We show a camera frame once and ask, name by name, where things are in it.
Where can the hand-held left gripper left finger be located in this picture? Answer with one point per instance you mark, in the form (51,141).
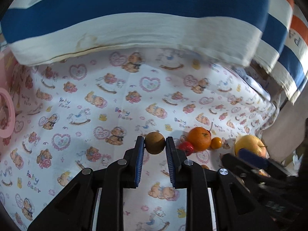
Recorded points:
(139,163)

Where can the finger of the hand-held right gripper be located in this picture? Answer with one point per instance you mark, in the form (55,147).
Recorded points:
(238,167)
(255,160)

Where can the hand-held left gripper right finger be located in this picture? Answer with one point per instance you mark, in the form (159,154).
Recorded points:
(171,163)

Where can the large yellow apple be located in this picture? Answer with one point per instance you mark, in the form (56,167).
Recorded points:
(250,143)

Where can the red cherry tomato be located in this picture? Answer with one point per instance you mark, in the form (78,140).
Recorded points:
(186,147)

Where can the small brown longan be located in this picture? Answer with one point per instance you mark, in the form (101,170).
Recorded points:
(154,142)

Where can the small yellow tomato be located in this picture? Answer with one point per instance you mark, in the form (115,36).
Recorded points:
(215,143)

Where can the wooden board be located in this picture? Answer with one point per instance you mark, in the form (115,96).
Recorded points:
(288,130)

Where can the white flat device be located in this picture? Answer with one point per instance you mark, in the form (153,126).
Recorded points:
(255,81)

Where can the bear print tablecloth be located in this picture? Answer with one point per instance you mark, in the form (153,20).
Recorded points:
(96,89)

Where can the striped cloth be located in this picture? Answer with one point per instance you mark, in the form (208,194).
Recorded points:
(144,16)

